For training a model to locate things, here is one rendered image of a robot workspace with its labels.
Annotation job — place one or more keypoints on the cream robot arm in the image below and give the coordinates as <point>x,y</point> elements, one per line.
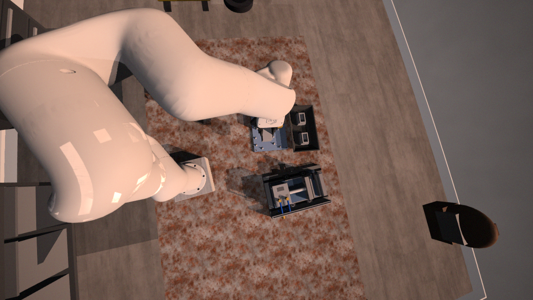
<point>54,90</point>

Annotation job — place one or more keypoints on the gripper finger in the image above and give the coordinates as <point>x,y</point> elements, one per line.
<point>253,122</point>
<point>273,129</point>

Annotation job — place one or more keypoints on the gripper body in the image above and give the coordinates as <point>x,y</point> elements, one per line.
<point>264,123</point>

